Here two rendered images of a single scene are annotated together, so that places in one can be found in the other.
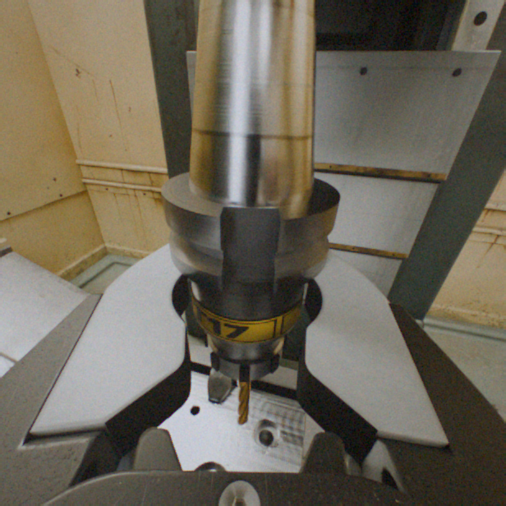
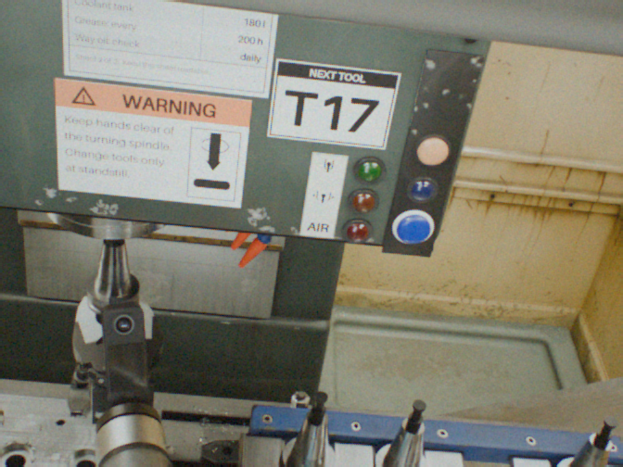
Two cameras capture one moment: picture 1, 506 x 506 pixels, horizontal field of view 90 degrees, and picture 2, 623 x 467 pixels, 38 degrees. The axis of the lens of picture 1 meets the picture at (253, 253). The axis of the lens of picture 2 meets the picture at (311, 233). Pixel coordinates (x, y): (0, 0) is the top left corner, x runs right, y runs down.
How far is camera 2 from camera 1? 1.05 m
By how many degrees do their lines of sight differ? 17
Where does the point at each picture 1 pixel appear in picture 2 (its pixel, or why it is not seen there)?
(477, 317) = (459, 306)
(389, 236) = not seen: hidden behind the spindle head
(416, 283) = (309, 275)
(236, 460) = not seen: hidden behind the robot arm
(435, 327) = (400, 329)
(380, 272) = (259, 267)
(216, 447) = (86, 440)
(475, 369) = (438, 383)
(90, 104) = not seen: outside the picture
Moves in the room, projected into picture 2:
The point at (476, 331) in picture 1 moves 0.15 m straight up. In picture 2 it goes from (455, 328) to (470, 281)
